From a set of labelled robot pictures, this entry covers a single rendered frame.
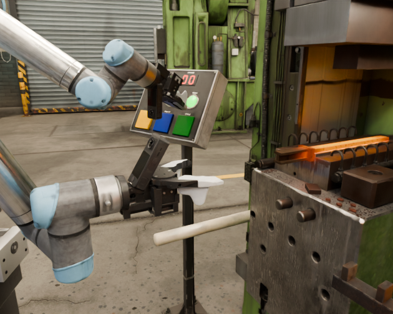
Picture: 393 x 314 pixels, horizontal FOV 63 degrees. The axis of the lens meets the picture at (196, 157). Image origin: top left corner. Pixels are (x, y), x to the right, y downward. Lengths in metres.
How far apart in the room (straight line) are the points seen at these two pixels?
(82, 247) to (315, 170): 0.59
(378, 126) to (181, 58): 4.54
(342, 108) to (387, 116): 0.16
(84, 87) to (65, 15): 7.84
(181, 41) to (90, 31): 3.45
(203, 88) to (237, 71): 4.55
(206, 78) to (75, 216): 0.75
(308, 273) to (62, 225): 0.61
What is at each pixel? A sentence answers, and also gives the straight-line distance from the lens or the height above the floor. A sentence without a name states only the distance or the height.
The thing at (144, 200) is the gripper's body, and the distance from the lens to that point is 0.67.
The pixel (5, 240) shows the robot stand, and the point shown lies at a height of 0.77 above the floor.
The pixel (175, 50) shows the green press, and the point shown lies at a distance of 5.59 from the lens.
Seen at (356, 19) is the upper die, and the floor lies 1.32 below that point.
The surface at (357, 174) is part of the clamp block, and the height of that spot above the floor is 0.98.
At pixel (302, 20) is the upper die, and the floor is 1.33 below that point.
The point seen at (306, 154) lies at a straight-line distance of 0.89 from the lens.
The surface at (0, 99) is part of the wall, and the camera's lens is 8.94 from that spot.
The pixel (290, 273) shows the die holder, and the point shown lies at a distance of 0.98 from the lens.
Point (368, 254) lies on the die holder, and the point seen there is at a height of 0.82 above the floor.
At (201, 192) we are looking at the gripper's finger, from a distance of 0.65.
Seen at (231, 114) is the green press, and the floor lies 0.33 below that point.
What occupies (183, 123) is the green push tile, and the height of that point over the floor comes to 1.02.
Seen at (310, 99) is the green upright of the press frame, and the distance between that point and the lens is 1.14.
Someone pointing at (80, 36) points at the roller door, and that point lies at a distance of 8.58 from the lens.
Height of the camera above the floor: 1.23
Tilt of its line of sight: 17 degrees down
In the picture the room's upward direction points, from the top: straight up
